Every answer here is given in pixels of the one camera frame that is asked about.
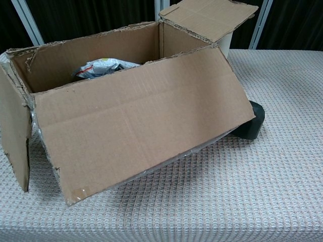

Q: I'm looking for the brown cardboard shipping box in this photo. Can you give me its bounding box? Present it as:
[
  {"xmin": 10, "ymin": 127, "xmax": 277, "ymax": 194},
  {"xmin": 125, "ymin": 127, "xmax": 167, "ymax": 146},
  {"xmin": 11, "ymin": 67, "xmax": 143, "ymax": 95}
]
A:
[{"xmin": 0, "ymin": 0, "xmax": 260, "ymax": 206}]

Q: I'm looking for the black round lid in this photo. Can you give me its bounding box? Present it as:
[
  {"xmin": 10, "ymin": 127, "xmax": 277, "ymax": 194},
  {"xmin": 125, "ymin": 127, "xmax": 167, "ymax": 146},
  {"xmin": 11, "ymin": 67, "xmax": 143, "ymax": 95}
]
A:
[{"xmin": 233, "ymin": 100, "xmax": 266, "ymax": 140}]

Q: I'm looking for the white printed snack bag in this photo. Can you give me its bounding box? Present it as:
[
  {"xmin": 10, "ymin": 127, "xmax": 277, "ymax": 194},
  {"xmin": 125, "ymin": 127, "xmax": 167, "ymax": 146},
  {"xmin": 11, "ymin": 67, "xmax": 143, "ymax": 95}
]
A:
[{"xmin": 71, "ymin": 57, "xmax": 141, "ymax": 80}]

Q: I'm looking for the white cylindrical bottle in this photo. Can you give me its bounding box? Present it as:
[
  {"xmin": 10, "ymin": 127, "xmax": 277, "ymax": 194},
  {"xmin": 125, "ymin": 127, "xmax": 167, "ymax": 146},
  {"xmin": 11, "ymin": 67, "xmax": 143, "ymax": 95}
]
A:
[{"xmin": 216, "ymin": 32, "xmax": 234, "ymax": 58}]

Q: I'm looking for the beige woven tablecloth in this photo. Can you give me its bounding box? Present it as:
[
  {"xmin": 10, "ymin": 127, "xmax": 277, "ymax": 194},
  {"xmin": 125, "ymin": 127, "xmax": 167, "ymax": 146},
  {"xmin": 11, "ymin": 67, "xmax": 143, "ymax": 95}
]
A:
[{"xmin": 0, "ymin": 47, "xmax": 323, "ymax": 242}]

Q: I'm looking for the black pleated curtain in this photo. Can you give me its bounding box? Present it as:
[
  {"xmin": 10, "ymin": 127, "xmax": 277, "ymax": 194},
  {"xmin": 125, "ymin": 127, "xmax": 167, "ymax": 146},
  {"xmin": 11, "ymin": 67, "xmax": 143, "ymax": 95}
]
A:
[{"xmin": 0, "ymin": 0, "xmax": 323, "ymax": 55}]

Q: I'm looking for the white frame post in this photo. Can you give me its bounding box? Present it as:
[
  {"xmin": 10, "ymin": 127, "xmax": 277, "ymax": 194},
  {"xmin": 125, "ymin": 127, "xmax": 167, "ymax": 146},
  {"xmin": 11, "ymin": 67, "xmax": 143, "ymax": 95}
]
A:
[
  {"xmin": 154, "ymin": 0, "xmax": 178, "ymax": 21},
  {"xmin": 11, "ymin": 0, "xmax": 45, "ymax": 46},
  {"xmin": 248, "ymin": 0, "xmax": 274, "ymax": 50}
]

